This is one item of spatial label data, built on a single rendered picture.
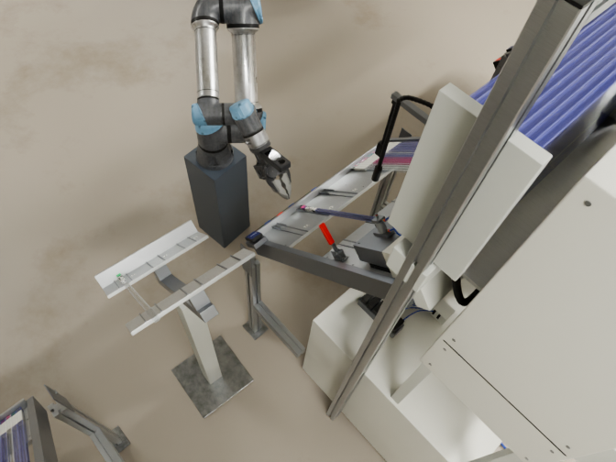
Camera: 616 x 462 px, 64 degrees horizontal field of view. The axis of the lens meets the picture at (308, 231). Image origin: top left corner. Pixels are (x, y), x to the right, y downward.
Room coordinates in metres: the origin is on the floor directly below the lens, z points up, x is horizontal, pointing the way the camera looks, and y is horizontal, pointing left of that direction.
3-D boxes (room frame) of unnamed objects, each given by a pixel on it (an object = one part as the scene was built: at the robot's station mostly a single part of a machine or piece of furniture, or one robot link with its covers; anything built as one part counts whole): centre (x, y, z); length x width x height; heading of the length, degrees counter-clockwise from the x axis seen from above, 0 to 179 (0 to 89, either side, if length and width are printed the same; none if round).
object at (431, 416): (0.66, -0.53, 0.31); 0.70 x 0.65 x 0.62; 140
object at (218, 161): (1.27, 0.42, 0.60); 0.15 x 0.15 x 0.10
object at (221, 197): (1.27, 0.42, 0.28); 0.18 x 0.18 x 0.55; 56
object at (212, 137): (1.27, 0.41, 0.72); 0.13 x 0.12 x 0.14; 103
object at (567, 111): (0.69, -0.39, 1.52); 0.51 x 0.13 x 0.27; 140
